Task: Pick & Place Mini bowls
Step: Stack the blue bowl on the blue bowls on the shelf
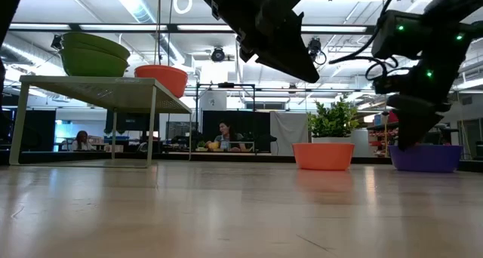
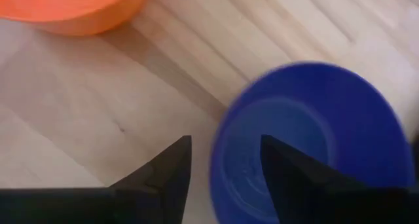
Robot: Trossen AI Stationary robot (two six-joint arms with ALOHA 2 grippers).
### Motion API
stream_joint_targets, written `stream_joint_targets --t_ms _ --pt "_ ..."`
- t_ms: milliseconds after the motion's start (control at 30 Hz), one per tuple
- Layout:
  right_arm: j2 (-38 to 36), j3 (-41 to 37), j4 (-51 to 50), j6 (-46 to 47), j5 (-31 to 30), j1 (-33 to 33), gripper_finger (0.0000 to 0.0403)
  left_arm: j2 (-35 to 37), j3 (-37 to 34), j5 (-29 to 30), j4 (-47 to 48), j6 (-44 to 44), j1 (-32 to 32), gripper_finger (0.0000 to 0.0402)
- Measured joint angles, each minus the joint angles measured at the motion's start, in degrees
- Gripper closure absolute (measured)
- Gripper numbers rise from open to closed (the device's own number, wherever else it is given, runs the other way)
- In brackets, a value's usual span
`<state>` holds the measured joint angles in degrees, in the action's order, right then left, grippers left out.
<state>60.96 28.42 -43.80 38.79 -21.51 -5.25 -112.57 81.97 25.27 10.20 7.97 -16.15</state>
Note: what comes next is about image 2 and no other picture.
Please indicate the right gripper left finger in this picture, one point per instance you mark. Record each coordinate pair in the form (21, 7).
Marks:
(163, 184)

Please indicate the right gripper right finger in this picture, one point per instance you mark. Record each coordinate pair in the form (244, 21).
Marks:
(294, 191)

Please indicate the blue mini bowl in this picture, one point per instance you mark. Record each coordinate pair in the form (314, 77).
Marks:
(343, 119)

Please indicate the orange mini bowl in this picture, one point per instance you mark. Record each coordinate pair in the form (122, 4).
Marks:
(65, 8)

